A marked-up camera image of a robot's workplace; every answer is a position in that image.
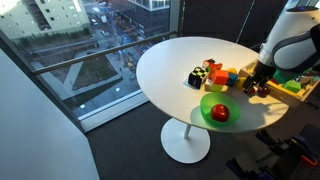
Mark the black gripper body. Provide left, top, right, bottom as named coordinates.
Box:
left=250, top=60, right=277, bottom=84

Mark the green translucent plastic bowl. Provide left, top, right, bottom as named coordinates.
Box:
left=199, top=92, right=241, bottom=128

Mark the yellow plastic lemon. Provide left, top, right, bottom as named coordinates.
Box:
left=236, top=76, right=248, bottom=90

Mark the dark purple plastic plum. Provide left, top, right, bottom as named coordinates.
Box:
left=257, top=85, right=271, bottom=98

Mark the blue block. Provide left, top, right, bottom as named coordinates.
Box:
left=226, top=72, right=240, bottom=88

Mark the wooden tray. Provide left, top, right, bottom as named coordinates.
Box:
left=238, top=59, right=320, bottom=108

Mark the orange cube block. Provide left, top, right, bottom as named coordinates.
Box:
left=211, top=69, right=230, bottom=86

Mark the lime green block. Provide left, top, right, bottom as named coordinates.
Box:
left=204, top=79, right=224, bottom=94

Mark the red plastic apple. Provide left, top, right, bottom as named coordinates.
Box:
left=210, top=103, right=231, bottom=123

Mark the red orange toy block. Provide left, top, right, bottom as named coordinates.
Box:
left=202, top=58, right=224, bottom=79

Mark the grey teal toy piece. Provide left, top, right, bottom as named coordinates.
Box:
left=299, top=75, right=320, bottom=90

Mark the black dice cube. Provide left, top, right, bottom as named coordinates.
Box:
left=187, top=66, right=208, bottom=90

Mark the black purple orange equipment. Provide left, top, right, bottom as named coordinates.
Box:
left=255, top=124, right=320, bottom=180

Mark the blue black floor equipment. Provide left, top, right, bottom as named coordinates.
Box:
left=226, top=158, right=278, bottom=180

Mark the grey metal window handrail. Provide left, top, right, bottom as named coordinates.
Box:
left=32, top=31, right=178, bottom=76

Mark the white table pedestal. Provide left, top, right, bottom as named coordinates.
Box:
left=160, top=117, right=211, bottom=165

